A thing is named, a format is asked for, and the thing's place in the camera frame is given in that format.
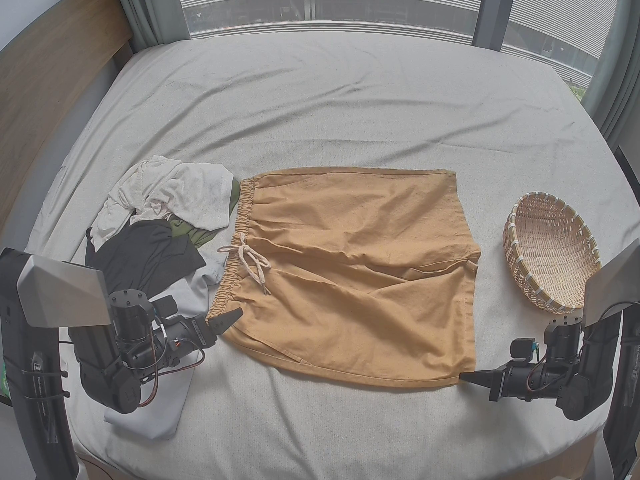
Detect pale grey garment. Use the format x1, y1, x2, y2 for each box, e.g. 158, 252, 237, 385
102, 255, 224, 442

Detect round woven basket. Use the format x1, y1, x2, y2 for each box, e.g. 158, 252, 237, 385
501, 191, 602, 315

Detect green garment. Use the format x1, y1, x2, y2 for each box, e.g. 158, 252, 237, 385
167, 178, 243, 250

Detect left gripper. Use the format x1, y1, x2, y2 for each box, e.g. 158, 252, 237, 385
161, 307, 245, 365

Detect grey-green curtain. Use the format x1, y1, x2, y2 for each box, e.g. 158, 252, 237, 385
107, 0, 193, 49
581, 0, 640, 150

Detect white garment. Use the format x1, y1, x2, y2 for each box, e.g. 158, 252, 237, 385
92, 156, 235, 252

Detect bed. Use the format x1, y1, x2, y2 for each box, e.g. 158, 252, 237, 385
0, 0, 640, 480

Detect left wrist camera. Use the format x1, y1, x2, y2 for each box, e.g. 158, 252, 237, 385
149, 295, 177, 320

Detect tan shorts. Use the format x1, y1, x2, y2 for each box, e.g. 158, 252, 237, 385
206, 166, 482, 394

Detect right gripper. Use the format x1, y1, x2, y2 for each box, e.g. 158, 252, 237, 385
458, 360, 552, 402

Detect black garment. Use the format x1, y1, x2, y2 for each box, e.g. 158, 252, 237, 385
67, 219, 207, 331

